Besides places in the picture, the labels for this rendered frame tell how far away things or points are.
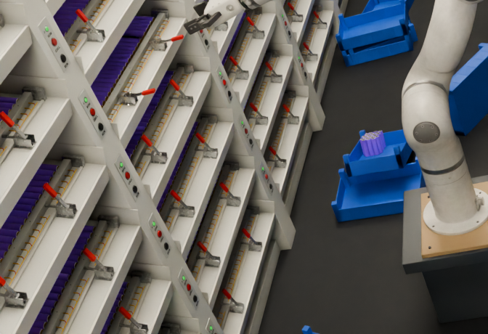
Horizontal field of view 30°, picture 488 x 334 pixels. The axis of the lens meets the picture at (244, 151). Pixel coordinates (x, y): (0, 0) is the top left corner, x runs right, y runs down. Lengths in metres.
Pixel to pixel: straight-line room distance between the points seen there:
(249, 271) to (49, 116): 1.07
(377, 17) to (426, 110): 1.91
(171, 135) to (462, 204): 0.81
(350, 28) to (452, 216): 1.81
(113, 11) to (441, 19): 0.82
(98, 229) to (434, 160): 0.88
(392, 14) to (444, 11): 1.93
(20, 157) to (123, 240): 0.41
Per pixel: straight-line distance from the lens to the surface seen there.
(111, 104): 2.30
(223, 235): 2.72
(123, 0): 2.43
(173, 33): 2.62
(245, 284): 2.82
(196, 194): 2.59
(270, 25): 3.36
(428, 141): 2.30
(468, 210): 2.53
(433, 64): 2.27
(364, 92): 3.83
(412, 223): 2.63
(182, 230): 2.48
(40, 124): 2.00
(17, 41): 1.95
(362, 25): 4.17
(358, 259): 3.01
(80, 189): 2.09
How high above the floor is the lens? 1.93
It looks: 31 degrees down
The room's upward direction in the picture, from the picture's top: 24 degrees counter-clockwise
